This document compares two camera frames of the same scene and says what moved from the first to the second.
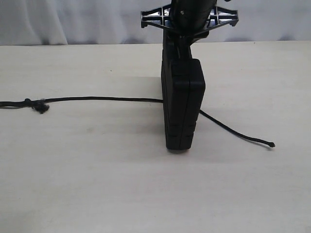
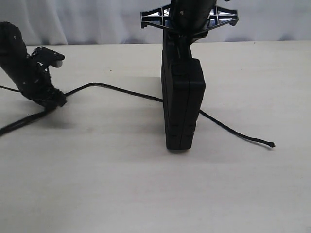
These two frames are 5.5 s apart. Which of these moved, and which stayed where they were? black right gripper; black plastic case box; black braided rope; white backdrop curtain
Moved: black braided rope
Stayed: black plastic case box; black right gripper; white backdrop curtain
